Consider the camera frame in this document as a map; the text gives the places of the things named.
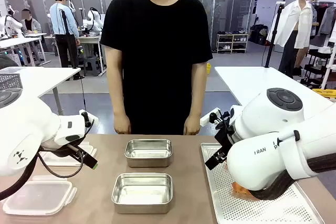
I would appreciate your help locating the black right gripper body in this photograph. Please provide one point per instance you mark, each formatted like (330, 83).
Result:
(226, 137)

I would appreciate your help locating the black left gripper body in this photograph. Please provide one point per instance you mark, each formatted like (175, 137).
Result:
(68, 150)

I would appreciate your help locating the pinkish croissant bread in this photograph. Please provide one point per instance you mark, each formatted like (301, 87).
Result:
(241, 190)

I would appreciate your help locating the white translucent clip lid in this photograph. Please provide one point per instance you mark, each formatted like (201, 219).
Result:
(56, 161)
(39, 195)

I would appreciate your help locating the person's left forearm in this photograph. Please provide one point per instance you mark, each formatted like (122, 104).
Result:
(196, 98)

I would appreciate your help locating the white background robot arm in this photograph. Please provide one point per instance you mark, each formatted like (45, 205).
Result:
(95, 19)
(9, 23)

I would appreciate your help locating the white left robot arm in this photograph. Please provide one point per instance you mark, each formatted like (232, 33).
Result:
(29, 127)

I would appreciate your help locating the person's right forearm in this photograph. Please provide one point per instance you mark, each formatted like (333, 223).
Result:
(117, 98)

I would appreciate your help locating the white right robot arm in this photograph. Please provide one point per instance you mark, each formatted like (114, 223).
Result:
(267, 134)

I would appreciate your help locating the steel rectangular container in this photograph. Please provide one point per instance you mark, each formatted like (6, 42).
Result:
(143, 192)
(148, 153)

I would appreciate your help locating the person's left hand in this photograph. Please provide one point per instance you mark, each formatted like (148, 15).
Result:
(191, 125)

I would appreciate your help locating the person's right hand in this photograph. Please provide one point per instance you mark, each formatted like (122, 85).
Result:
(122, 124)

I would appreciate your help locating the perforated metal baking tray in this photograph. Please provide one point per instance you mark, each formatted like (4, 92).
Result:
(236, 208)

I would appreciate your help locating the yellow crate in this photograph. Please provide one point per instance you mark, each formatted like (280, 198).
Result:
(209, 68)

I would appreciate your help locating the white table with grey leg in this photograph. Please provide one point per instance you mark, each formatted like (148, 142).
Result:
(42, 77)

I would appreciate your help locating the grey step stool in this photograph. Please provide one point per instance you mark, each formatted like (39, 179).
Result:
(90, 65)

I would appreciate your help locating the grey perforated basket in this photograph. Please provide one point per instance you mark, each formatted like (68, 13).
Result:
(9, 81)

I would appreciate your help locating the white shoe rack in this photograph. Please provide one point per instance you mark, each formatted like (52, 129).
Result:
(232, 41)

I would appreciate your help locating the black bag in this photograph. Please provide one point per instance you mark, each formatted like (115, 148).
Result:
(258, 35)

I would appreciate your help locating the yellow flat item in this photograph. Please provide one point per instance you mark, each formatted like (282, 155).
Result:
(324, 93)

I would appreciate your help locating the black shelf cart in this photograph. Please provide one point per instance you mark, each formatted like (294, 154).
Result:
(315, 72)

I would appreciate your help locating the person in black t-shirt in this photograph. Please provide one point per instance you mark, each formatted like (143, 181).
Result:
(157, 51)

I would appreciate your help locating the grey background workbench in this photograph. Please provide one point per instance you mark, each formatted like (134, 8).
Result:
(89, 39)

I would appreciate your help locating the white background desk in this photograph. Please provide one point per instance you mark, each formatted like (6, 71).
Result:
(18, 43)

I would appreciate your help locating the black background tripod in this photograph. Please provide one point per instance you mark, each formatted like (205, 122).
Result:
(63, 24)

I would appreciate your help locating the man in light blue jacket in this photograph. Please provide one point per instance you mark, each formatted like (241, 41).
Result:
(63, 24)

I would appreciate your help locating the mannequin in white shirt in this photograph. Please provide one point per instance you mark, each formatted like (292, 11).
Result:
(294, 24)

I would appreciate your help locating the seated person in grey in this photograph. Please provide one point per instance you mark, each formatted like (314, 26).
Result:
(30, 24)

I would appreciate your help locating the clothes rack with garments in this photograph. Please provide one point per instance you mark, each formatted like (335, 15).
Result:
(326, 19)

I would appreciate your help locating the mannequin with beige cap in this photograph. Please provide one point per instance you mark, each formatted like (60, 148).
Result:
(313, 1)

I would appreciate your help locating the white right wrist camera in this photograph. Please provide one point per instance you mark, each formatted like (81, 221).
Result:
(207, 119)

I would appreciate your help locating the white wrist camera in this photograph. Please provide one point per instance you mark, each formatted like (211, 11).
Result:
(92, 120)
(207, 119)

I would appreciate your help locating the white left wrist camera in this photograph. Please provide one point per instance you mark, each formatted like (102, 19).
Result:
(92, 120)

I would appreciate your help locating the black camera tripod stand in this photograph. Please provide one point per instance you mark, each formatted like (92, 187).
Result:
(271, 43)

